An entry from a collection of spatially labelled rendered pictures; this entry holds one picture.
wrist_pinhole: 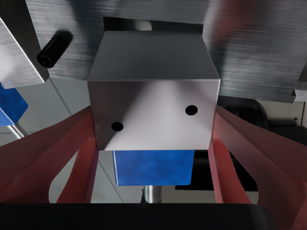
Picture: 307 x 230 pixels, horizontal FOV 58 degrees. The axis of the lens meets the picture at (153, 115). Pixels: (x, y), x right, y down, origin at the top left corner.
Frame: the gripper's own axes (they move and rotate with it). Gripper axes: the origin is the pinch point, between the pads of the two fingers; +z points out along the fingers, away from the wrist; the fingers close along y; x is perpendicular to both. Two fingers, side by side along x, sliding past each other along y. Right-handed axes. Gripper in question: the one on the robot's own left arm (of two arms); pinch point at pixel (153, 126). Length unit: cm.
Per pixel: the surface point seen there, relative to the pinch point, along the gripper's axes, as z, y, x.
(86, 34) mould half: 5.5, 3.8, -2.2
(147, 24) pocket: 7.7, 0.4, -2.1
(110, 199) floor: 129, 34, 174
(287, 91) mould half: 3.9, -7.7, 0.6
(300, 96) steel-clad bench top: 12.9, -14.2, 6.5
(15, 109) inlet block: 12.0, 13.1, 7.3
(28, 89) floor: 119, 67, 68
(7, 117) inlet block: 10.9, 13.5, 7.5
